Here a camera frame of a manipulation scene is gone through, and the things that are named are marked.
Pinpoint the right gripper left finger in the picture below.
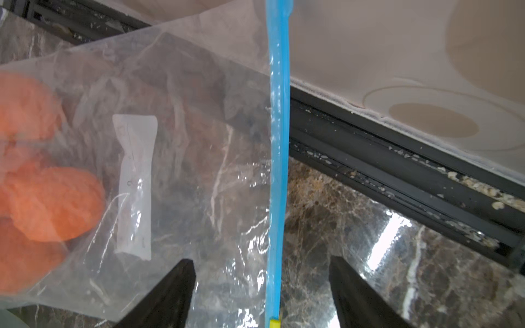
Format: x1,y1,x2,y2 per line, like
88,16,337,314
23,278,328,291
114,259,196,328

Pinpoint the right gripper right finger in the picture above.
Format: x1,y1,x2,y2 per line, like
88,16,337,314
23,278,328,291
329,256,411,328

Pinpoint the orange mandarin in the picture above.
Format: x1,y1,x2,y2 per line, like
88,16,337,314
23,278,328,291
1,71,63,142
1,143,51,218
3,167,105,242
1,219,68,295

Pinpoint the blue-seal clear zip-top bag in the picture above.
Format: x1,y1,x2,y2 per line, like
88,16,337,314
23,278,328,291
1,1,293,327

